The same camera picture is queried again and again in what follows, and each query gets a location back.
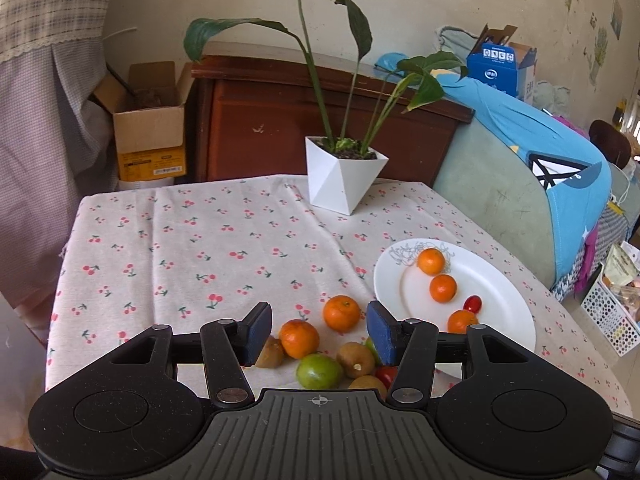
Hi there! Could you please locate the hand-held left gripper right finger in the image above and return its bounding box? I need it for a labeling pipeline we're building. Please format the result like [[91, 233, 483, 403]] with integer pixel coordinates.
[[366, 300, 538, 407]]

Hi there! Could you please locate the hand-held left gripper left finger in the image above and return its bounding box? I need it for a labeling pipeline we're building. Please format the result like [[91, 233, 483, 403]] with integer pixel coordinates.
[[107, 301, 273, 407]]

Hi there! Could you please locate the brown kiwi with white spot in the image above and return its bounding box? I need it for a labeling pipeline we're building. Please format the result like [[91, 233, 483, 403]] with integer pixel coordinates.
[[336, 341, 377, 379]]

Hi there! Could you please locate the orange mandarin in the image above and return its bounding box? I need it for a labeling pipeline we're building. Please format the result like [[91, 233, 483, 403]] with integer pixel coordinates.
[[417, 248, 446, 276], [279, 319, 321, 360], [429, 274, 458, 304], [322, 295, 362, 332], [447, 309, 479, 335]]

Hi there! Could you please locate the white oval plate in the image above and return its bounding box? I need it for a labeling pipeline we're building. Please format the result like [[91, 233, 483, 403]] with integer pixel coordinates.
[[373, 238, 537, 361]]

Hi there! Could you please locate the cherry print tablecloth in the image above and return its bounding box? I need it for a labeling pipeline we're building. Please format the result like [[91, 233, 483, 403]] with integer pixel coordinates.
[[44, 174, 621, 418]]

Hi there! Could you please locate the white faceted plant pot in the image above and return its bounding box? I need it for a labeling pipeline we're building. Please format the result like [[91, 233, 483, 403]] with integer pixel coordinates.
[[305, 136, 390, 217]]

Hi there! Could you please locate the green sofa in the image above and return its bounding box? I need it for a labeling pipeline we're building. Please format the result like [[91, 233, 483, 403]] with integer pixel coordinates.
[[432, 105, 556, 291]]

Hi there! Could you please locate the dark wooden cabinet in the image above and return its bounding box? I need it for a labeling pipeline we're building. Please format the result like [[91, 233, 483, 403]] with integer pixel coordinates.
[[190, 55, 475, 186]]

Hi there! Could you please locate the purple cloth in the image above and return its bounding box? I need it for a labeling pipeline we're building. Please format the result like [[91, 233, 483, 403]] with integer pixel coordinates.
[[575, 225, 601, 293]]

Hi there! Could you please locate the white plastic basket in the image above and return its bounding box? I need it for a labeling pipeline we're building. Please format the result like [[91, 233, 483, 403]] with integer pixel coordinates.
[[580, 260, 640, 358]]

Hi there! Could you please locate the open cardboard box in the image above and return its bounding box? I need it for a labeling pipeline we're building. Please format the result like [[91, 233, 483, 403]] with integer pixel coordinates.
[[90, 61, 193, 182]]

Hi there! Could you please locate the houndstooth knit cloth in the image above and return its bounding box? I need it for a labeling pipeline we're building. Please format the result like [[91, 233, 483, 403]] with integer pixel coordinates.
[[550, 200, 631, 301]]

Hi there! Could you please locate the blue and white carton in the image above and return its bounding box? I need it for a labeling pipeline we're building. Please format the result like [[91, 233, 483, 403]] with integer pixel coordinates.
[[466, 24, 538, 106]]

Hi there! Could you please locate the dark brown chair back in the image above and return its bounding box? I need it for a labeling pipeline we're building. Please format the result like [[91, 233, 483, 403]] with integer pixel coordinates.
[[589, 120, 633, 167]]

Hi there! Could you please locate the green leafy plant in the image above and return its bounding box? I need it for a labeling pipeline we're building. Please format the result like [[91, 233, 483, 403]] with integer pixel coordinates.
[[183, 0, 468, 153]]

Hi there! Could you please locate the plaid curtain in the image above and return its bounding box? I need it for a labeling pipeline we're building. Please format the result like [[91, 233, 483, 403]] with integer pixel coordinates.
[[0, 0, 118, 311]]

